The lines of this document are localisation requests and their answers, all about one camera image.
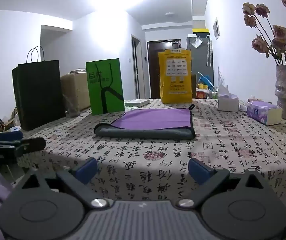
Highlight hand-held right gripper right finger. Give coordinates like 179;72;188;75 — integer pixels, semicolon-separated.
175;158;273;209

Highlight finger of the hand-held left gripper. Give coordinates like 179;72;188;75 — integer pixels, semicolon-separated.
13;137;46;158
0;130;24;146

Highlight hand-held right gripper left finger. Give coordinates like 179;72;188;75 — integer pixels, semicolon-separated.
13;157;110;209

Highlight purple and grey towel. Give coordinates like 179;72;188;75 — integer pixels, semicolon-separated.
93;104;196;140

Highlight printed tablecloth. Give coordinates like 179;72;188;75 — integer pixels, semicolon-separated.
15;97;286;205

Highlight black paper bag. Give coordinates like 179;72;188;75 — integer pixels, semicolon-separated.
12;46;66;132

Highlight clear plastic bag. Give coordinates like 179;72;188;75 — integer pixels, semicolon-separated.
63;94;80;117

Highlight cardboard box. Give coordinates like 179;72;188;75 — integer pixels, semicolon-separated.
60;69;91;112

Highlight white tissue box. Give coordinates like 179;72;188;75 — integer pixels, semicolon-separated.
217;85;240;112

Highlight flat white box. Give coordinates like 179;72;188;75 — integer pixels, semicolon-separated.
124;99;151;107

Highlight purple tissue pack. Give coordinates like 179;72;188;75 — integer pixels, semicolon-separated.
247;100;283;126

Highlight green paper bag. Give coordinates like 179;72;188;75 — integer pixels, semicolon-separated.
85;58;125;116

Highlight yellow plastic bag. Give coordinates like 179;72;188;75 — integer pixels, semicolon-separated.
157;49;193;104

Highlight dark brown door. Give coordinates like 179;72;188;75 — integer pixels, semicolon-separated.
147;39;181;99

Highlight grey refrigerator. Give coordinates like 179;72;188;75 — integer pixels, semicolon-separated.
186;35;214;85

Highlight yellow box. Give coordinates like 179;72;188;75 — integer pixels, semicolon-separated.
192;28;210;37

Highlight dried pink flowers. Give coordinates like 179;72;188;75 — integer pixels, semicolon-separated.
242;0;286;67

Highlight blue plastic frame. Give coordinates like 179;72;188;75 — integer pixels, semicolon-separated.
197;72;215;88

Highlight wall poster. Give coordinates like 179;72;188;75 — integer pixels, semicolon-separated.
213;17;220;40

